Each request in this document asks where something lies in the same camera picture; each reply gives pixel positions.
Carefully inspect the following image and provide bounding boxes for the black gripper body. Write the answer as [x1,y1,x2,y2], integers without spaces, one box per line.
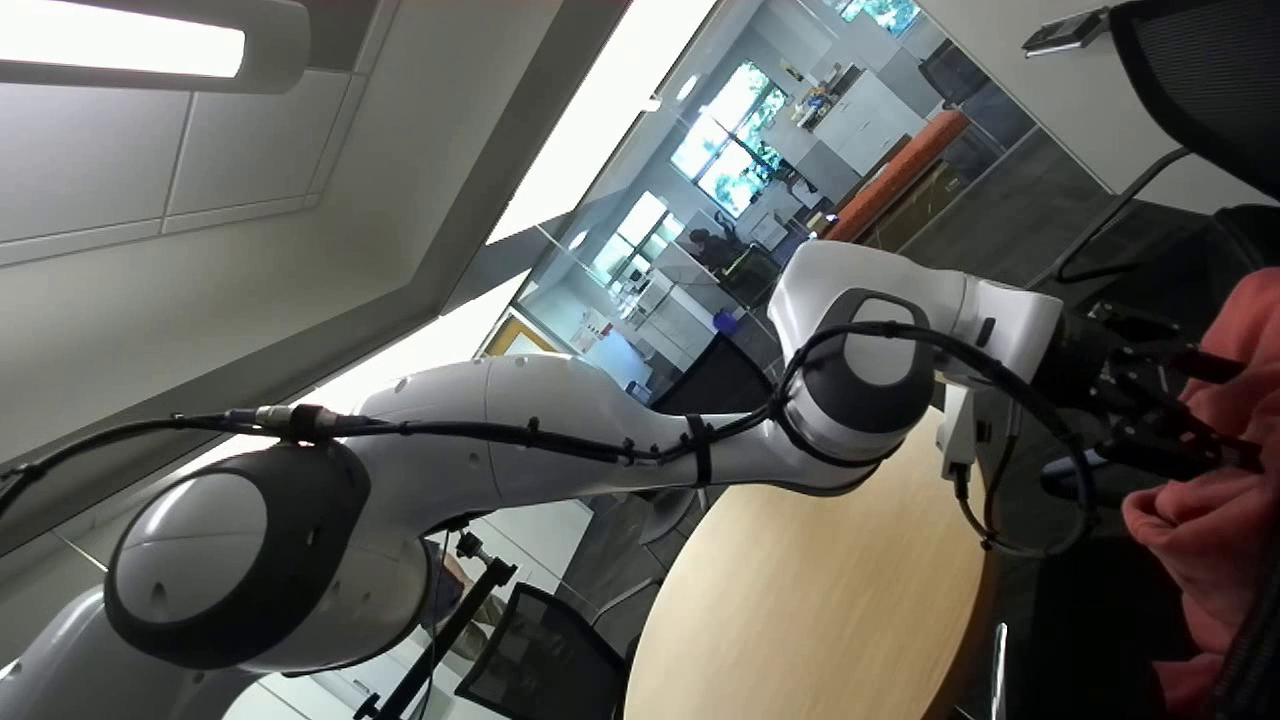
[1056,304,1179,453]

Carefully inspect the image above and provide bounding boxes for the salmon pink sweatshirt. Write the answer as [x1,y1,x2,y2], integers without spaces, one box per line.
[1119,259,1280,720]

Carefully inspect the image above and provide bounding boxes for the black office chair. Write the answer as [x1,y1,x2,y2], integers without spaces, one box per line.
[1050,0,1280,315]
[996,453,1280,720]

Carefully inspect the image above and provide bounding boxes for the long orange bench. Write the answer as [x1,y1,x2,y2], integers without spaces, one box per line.
[818,108,973,247]

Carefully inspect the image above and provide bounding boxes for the grey whiteboard marker tray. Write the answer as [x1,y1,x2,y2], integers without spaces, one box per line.
[1021,9,1119,60]

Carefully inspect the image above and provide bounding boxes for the black armchair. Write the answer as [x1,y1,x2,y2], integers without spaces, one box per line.
[651,332,791,417]

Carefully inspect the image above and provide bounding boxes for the black mesh chair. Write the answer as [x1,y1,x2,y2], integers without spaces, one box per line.
[456,580,630,720]

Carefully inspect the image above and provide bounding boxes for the rectangular ceiling light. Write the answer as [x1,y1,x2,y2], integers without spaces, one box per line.
[0,0,313,95]

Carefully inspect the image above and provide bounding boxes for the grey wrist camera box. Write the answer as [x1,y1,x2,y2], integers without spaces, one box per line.
[934,379,998,500]

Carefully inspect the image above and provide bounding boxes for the black velcro strap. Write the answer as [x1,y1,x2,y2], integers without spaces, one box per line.
[680,408,724,490]

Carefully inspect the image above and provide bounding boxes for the black camera stand rod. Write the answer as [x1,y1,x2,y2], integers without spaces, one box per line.
[350,526,519,720]

